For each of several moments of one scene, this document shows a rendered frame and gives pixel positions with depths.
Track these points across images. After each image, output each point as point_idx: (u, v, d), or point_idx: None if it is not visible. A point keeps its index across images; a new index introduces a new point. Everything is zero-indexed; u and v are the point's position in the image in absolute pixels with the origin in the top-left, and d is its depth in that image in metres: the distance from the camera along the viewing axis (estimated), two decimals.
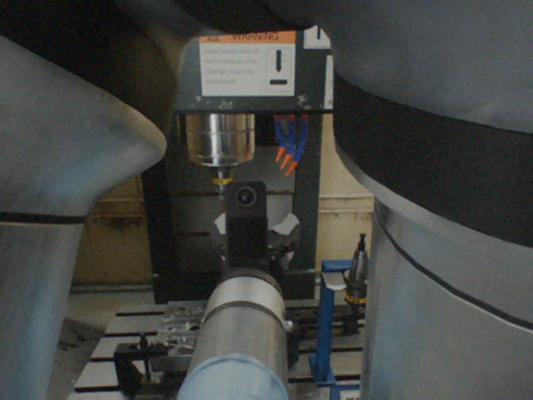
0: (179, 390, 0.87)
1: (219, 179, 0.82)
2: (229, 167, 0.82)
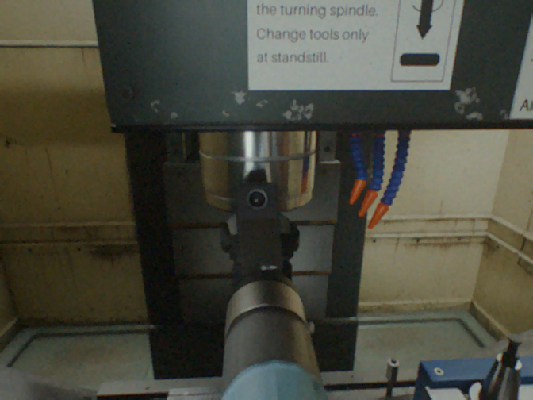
0: None
1: None
2: None
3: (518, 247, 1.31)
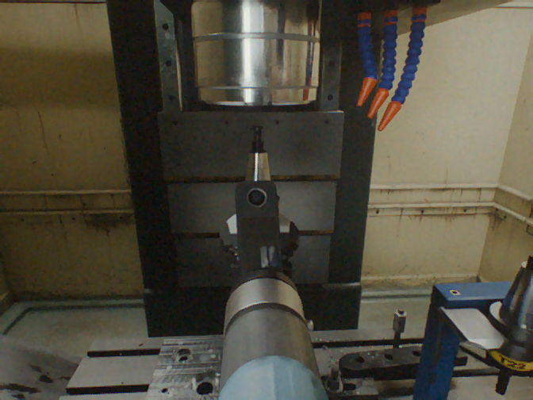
0: None
1: None
2: None
3: (527, 214, 1.27)
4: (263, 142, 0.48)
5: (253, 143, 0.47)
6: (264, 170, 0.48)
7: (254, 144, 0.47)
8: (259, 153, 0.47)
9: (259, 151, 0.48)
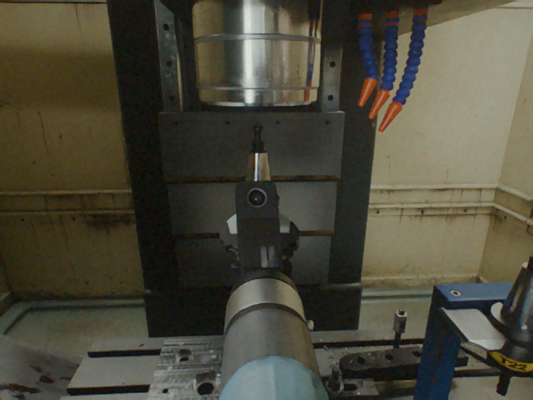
0: None
1: None
2: None
3: (527, 214, 1.27)
4: (263, 142, 0.48)
5: (253, 143, 0.47)
6: (264, 170, 0.48)
7: (254, 144, 0.47)
8: (259, 153, 0.47)
9: (259, 151, 0.48)
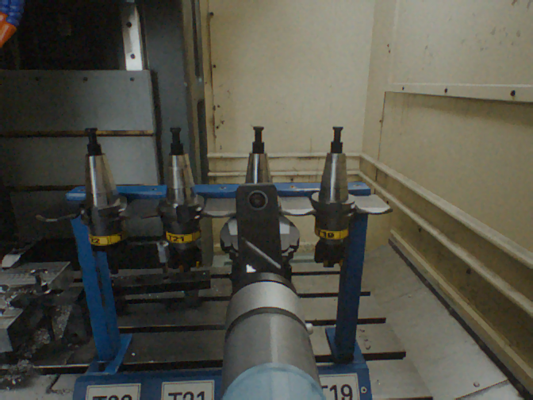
0: None
1: None
2: None
3: (373, 178, 1.35)
4: (264, 143, 0.48)
5: (254, 144, 0.47)
6: (265, 171, 0.48)
7: (255, 145, 0.47)
8: (260, 154, 0.47)
9: (260, 151, 0.47)
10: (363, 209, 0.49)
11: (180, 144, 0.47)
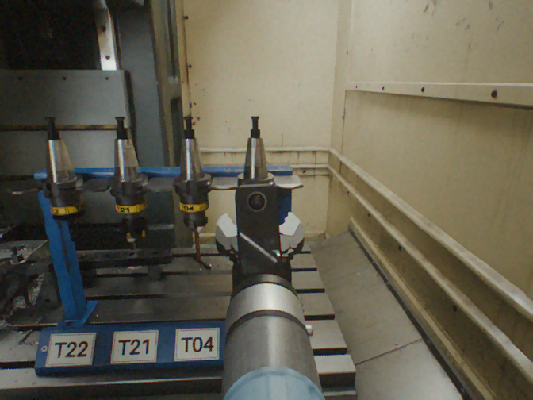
0: None
1: (188, 205, 0.59)
2: (202, 187, 0.59)
3: (339, 171, 1.45)
4: (193, 129, 0.57)
5: (185, 130, 0.57)
6: (194, 153, 0.58)
7: (185, 132, 0.57)
8: (189, 139, 0.57)
9: (190, 137, 0.57)
10: (278, 185, 0.59)
11: (124, 131, 0.57)
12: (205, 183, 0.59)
